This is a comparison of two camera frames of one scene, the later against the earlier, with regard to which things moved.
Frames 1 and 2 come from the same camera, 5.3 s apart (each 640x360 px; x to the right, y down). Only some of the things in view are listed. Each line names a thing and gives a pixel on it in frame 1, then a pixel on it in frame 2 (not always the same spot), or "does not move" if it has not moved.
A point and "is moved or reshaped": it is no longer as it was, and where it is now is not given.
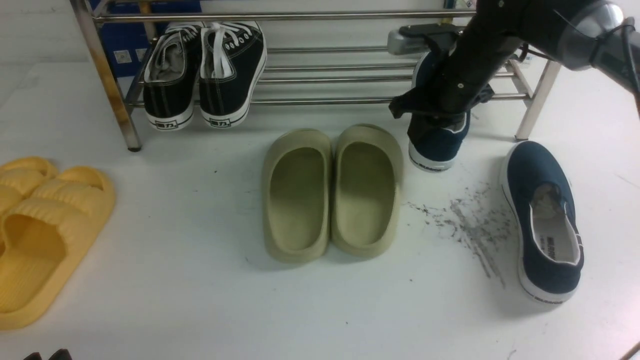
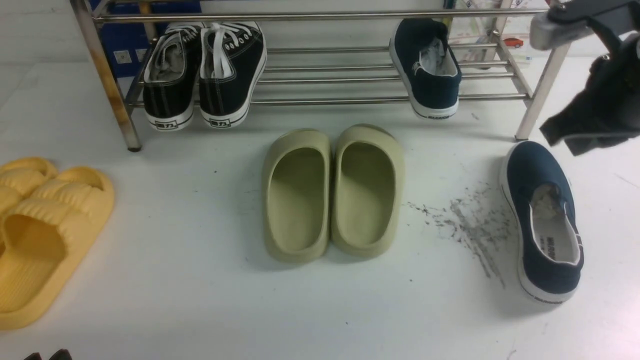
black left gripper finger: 62,354 does not move
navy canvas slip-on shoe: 541,210 does not move
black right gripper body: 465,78 → 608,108
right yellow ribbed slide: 43,238 does not move
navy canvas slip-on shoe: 434,144 is moved or reshaped
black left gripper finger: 34,356 does not move
